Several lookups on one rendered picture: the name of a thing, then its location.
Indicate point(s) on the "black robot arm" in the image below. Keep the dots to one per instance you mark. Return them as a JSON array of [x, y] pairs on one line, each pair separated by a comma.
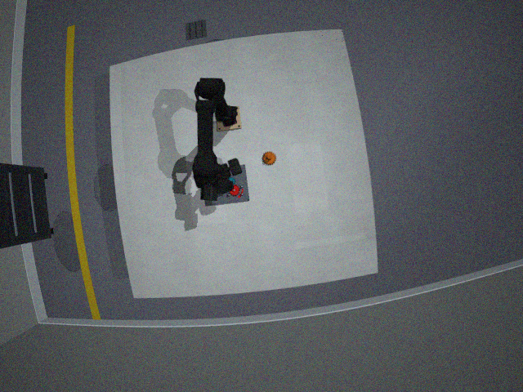
[[205, 168]]

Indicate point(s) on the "orange gear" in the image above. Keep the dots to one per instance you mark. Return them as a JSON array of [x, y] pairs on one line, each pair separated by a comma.
[[269, 158]]

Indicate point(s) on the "red gear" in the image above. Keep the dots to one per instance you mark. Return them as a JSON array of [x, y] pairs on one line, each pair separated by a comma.
[[236, 190]]

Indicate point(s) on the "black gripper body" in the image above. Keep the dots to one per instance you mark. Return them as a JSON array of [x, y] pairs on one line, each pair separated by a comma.
[[234, 167]]

